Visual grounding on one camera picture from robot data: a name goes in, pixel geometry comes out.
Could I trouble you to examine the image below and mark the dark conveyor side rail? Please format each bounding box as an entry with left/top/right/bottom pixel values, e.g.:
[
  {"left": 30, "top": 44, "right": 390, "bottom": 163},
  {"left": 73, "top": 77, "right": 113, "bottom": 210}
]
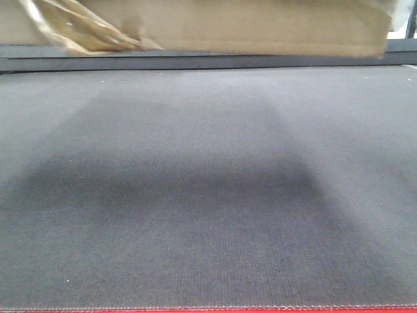
[{"left": 1, "top": 39, "right": 416, "bottom": 72}]

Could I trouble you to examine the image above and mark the grey conveyor belt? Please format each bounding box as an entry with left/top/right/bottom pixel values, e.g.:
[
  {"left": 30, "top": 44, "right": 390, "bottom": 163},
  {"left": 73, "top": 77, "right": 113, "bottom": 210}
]
[{"left": 1, "top": 66, "right": 416, "bottom": 310}]

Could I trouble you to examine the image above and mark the brown cardboard carton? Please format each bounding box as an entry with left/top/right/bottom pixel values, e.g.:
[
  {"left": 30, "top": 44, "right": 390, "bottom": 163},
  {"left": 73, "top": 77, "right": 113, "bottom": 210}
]
[{"left": 1, "top": 1, "right": 396, "bottom": 57}]

